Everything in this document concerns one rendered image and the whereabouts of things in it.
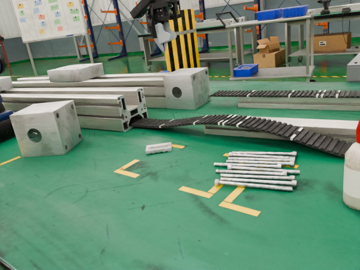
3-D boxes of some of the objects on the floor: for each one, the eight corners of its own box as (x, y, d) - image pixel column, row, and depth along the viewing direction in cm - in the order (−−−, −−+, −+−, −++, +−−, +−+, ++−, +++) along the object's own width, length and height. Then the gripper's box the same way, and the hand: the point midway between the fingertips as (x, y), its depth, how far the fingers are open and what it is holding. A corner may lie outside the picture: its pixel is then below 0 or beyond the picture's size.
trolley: (316, 87, 398) (317, -1, 364) (312, 98, 353) (313, -1, 318) (235, 89, 444) (229, 11, 410) (222, 99, 399) (215, 13, 365)
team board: (29, 92, 657) (-2, -12, 591) (45, 86, 701) (19, -11, 635) (92, 88, 607) (67, -26, 541) (106, 82, 652) (83, -24, 585)
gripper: (162, -23, 93) (172, 52, 100) (178, -22, 100) (187, 48, 107) (138, -17, 98) (150, 54, 105) (156, -17, 104) (166, 50, 112)
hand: (161, 47), depth 107 cm, fingers closed
